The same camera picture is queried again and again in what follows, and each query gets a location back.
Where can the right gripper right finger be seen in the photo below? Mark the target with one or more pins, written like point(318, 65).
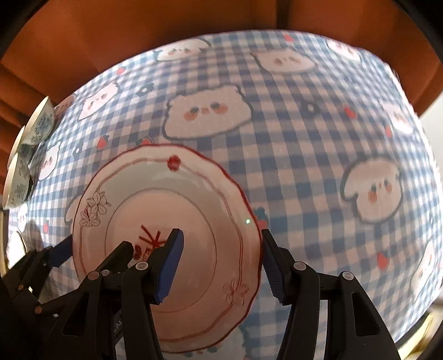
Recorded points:
point(355, 329)

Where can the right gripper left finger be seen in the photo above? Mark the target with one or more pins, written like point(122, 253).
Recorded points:
point(143, 285)

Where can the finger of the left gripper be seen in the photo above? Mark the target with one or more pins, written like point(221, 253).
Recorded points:
point(116, 263)
point(27, 278)

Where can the floral bowl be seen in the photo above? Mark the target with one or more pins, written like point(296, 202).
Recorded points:
point(40, 124)
point(24, 150)
point(18, 184)

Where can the blue checkered cartoon tablecloth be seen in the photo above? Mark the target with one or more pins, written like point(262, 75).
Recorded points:
point(226, 135)

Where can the orange curtain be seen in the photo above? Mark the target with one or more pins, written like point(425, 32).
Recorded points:
point(51, 48)

